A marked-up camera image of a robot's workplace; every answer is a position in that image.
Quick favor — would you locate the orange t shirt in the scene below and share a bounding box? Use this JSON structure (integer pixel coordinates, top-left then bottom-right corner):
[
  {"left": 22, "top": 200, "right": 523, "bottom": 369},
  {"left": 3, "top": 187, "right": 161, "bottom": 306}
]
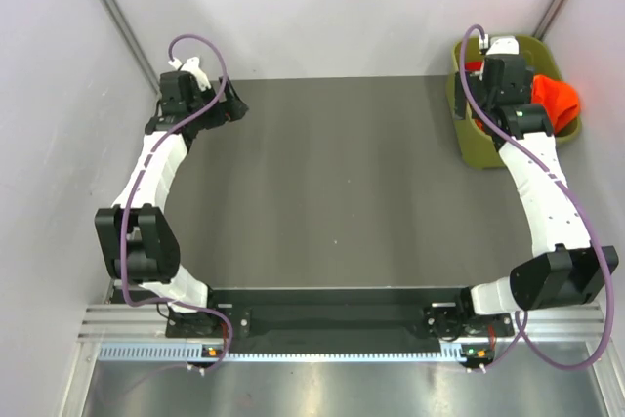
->
[{"left": 531, "top": 74, "right": 580, "bottom": 134}]

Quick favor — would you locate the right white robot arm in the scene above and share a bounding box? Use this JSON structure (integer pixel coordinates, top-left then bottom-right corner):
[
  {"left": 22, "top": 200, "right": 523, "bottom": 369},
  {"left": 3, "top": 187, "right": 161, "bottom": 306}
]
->
[{"left": 455, "top": 54, "right": 604, "bottom": 335}]

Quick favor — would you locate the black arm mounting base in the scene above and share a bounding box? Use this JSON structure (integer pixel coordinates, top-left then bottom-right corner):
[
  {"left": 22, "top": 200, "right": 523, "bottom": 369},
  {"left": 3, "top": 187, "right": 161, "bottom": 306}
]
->
[{"left": 164, "top": 287, "right": 515, "bottom": 354}]

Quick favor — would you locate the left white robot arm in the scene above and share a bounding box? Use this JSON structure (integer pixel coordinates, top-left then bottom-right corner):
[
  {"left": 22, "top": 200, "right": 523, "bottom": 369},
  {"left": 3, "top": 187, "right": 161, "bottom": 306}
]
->
[{"left": 95, "top": 57, "right": 249, "bottom": 336}]

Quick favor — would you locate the red t shirt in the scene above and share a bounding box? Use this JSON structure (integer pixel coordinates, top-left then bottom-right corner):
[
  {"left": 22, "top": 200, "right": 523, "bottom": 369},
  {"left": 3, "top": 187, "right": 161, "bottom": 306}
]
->
[{"left": 465, "top": 61, "right": 483, "bottom": 73}]

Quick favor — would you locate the olive green plastic bin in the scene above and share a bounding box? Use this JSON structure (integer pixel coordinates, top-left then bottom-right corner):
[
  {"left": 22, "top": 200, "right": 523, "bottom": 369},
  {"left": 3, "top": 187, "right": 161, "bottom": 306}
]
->
[{"left": 445, "top": 34, "right": 563, "bottom": 169}]

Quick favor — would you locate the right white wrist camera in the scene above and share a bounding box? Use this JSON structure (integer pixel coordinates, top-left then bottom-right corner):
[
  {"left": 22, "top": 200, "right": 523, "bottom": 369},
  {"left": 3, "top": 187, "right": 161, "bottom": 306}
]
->
[{"left": 479, "top": 34, "right": 520, "bottom": 56}]

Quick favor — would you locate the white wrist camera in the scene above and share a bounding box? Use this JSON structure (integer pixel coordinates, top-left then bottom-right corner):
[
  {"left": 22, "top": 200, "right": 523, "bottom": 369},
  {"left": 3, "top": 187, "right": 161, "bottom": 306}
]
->
[
  {"left": 168, "top": 57, "right": 212, "bottom": 91},
  {"left": 479, "top": 34, "right": 520, "bottom": 56}
]

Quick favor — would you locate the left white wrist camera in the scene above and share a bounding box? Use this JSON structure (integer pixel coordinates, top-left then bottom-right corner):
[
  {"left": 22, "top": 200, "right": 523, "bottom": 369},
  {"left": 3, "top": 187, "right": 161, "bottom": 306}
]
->
[{"left": 168, "top": 57, "right": 212, "bottom": 91}]

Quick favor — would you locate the aluminium frame rail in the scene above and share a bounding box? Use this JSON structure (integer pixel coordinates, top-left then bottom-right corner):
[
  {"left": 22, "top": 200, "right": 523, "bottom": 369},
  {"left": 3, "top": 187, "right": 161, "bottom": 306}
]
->
[{"left": 78, "top": 304, "right": 604, "bottom": 342}]

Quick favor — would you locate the slotted grey cable duct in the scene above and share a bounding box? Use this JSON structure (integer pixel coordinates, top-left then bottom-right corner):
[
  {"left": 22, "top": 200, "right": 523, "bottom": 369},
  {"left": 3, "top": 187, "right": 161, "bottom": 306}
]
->
[{"left": 99, "top": 343, "right": 467, "bottom": 363}]

